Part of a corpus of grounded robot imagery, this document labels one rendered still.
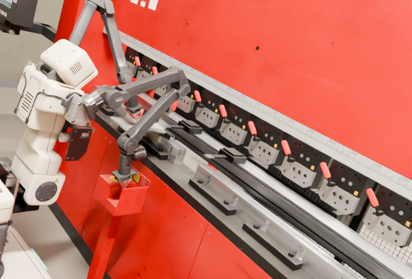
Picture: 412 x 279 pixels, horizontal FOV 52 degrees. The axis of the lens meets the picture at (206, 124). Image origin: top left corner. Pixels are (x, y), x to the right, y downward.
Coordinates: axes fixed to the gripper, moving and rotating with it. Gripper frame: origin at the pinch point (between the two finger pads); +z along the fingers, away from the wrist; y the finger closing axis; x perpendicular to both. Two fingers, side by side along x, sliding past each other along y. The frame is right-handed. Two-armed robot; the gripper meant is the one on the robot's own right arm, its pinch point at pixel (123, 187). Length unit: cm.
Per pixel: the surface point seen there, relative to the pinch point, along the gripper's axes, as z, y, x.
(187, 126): -10, 60, 25
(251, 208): -10, 32, -54
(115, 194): 5.4, -1.5, 4.1
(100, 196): 7.8, -6.9, 8.7
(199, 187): -5.6, 27.3, -24.7
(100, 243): 34.3, -8.4, 4.6
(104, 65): -19, 54, 113
